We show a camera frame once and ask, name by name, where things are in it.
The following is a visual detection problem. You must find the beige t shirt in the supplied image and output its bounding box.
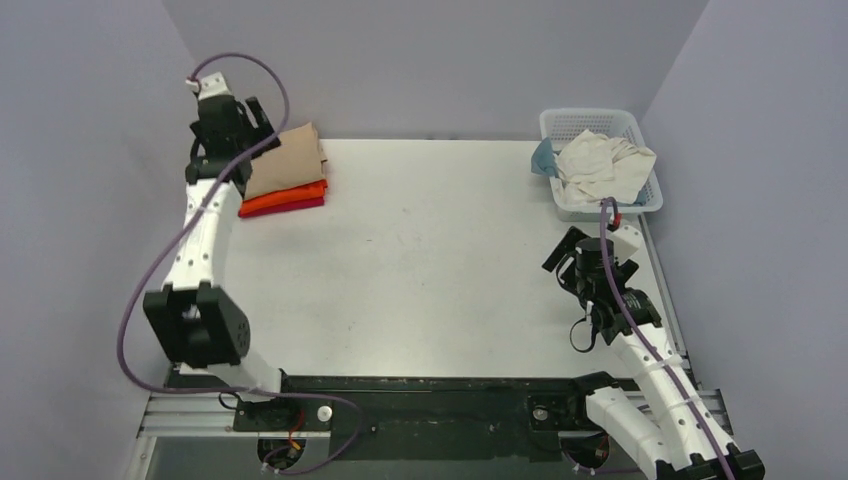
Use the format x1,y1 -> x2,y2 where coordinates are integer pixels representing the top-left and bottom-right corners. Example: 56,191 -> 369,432
244,122 -> 327,200

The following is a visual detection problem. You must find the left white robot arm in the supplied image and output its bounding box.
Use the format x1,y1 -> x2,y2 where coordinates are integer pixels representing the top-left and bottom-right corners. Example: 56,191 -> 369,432
142,92 -> 299,430

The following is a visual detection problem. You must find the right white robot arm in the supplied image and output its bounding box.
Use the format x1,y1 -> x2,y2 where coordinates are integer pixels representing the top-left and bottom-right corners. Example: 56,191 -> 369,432
542,226 -> 766,479

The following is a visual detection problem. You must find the folded orange t shirt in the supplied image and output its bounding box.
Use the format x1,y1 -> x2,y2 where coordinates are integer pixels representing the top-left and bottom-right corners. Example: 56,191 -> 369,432
239,180 -> 328,211

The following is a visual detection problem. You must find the white t shirt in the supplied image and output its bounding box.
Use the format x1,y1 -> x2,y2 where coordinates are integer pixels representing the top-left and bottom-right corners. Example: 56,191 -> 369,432
554,129 -> 657,206

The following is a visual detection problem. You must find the blue t shirt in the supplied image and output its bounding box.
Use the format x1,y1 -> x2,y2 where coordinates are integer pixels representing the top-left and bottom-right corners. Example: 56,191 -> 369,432
530,138 -> 558,178

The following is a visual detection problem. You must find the folded red t shirt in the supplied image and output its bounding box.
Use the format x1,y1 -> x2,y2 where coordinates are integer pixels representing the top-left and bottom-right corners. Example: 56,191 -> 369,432
239,197 -> 325,219

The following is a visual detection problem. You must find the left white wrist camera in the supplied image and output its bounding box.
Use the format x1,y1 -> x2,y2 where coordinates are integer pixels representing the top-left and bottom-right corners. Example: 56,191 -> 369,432
185,72 -> 233,102

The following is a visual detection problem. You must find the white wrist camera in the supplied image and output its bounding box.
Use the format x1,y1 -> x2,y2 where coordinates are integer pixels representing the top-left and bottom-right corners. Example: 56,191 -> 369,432
607,224 -> 644,264
185,72 -> 233,102

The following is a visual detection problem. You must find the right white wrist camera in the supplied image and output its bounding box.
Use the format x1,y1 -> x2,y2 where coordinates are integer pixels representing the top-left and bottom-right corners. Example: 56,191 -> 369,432
607,224 -> 644,264

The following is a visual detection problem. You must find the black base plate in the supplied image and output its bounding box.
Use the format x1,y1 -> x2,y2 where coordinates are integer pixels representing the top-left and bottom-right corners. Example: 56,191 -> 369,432
165,374 -> 664,465

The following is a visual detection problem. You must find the aluminium rail frame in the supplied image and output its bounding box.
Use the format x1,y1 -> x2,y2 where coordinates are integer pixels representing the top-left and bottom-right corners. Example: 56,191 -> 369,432
139,139 -> 733,439

